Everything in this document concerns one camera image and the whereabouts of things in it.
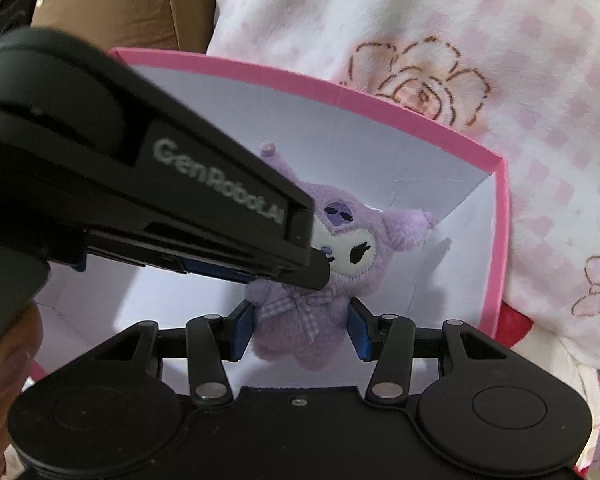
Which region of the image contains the pink cardboard box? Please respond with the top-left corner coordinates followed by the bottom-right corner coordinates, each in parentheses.
top-left (29, 47), bottom-right (511, 397)

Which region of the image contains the brown cushion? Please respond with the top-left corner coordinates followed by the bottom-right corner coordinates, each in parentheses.
top-left (31, 0), bottom-right (222, 57)

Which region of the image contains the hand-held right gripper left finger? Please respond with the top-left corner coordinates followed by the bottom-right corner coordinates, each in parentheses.
top-left (82, 300), bottom-right (254, 406)

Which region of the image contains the purple plush toy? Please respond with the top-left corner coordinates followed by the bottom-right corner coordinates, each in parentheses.
top-left (244, 141), bottom-right (439, 367)

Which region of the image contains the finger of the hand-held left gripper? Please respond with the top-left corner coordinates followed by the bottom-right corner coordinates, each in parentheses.
top-left (82, 225), bottom-right (331, 292)

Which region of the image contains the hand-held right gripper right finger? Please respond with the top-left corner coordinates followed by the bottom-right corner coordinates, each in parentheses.
top-left (349, 298), bottom-right (516, 405)

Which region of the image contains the pink checkered pillow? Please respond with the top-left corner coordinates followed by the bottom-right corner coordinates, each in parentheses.
top-left (205, 0), bottom-right (600, 343)

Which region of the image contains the person's left hand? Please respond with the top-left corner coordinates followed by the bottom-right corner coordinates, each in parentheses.
top-left (0, 304), bottom-right (44, 480)

